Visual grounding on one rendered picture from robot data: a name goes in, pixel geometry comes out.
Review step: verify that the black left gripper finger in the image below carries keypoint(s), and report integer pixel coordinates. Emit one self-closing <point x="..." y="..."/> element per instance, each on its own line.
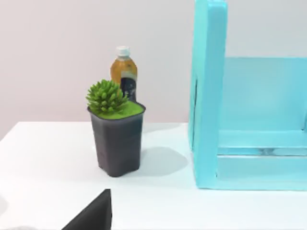
<point x="98" y="213"/>

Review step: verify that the amber bottle with white cap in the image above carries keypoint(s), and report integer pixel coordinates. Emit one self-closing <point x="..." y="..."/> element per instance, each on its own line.
<point x="124" y="69"/>

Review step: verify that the light blue rack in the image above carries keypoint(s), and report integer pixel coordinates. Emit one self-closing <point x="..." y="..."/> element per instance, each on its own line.
<point x="208" y="107"/>

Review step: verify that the dark grey plant pot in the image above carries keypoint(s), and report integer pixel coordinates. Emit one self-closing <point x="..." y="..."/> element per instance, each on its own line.
<point x="117" y="143"/>

